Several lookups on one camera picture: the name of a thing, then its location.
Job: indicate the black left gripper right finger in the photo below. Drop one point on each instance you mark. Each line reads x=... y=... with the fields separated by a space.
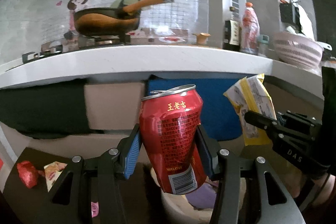
x=253 y=183

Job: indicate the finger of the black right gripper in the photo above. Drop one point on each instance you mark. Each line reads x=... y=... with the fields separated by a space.
x=260 y=121

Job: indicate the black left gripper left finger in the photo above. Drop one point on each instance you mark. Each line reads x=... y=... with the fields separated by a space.
x=69 y=200

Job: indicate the yellow snack wrapper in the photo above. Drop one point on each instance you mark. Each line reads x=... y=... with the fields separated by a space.
x=249 y=94

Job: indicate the noodle packet wrapper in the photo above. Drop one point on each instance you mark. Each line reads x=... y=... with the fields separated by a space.
x=52 y=172

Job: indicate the red plastic bag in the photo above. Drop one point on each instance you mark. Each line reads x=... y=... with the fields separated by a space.
x=28 y=173

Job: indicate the red herbal tea can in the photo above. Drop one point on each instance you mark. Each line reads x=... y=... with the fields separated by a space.
x=168 y=121

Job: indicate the white trash bin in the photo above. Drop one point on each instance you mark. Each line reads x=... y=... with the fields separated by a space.
x=195 y=207

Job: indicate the white kitchen counter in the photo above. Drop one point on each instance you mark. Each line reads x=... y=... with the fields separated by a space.
x=138 y=59

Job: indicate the person's right hand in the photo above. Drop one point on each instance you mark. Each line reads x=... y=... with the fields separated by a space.
x=312 y=192

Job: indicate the pink small wrapper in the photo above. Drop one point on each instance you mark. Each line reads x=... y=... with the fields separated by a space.
x=94 y=209

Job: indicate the pink woven basket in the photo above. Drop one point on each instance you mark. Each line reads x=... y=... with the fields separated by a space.
x=297 y=50

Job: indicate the black cabinet cloth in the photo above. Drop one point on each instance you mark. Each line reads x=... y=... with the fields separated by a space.
x=47 y=111

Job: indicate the small grey shaker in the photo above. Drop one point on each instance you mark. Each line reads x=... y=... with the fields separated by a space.
x=263 y=42

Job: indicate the dark soy sauce bottle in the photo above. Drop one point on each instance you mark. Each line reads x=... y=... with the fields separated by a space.
x=232 y=31

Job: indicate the red label plastic bottle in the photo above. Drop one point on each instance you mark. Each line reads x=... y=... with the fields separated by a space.
x=250 y=30

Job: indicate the small wooden cup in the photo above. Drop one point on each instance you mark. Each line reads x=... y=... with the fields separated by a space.
x=202 y=38

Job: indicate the black knife holder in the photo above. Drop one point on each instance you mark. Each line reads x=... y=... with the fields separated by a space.
x=289 y=13

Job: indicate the black gas stove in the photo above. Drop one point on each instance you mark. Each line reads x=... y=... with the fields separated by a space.
x=58 y=47

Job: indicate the brown wok with wooden handle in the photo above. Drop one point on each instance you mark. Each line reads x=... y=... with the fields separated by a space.
x=104 y=21

